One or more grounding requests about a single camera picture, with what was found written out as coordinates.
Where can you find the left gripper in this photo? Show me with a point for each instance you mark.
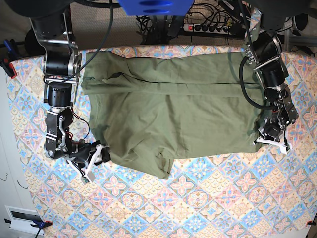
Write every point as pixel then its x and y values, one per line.
pixel 272 133

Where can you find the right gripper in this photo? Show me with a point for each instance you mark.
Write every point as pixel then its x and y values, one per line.
pixel 86 155

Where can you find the green t-shirt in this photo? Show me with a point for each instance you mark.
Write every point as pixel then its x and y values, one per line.
pixel 152 111

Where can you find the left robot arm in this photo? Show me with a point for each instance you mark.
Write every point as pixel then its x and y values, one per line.
pixel 265 52

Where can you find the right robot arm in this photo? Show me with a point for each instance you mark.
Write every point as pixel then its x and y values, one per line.
pixel 61 69

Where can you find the patterned tablecloth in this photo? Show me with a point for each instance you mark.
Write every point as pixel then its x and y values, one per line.
pixel 240 195

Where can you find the blue orange clamp bottom left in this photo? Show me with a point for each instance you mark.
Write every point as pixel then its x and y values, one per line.
pixel 40 224

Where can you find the blue orange clamp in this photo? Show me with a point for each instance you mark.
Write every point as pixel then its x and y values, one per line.
pixel 40 224
pixel 5 62

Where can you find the orange clamp bottom right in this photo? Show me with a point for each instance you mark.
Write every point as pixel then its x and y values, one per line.
pixel 311 223

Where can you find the black round stool base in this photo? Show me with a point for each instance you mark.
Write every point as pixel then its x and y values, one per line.
pixel 32 47

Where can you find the white power strip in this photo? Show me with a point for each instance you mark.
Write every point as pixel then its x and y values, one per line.
pixel 198 28

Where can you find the blue orange clamp top left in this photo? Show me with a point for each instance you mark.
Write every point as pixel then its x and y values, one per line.
pixel 5 62

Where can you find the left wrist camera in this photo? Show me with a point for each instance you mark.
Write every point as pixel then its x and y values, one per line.
pixel 284 149

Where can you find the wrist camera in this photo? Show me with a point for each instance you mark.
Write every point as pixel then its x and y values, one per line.
pixel 88 178
pixel 284 149

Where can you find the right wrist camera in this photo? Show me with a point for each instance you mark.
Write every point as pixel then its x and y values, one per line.
pixel 88 178

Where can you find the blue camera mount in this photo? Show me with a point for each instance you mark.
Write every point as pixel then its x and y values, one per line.
pixel 156 7

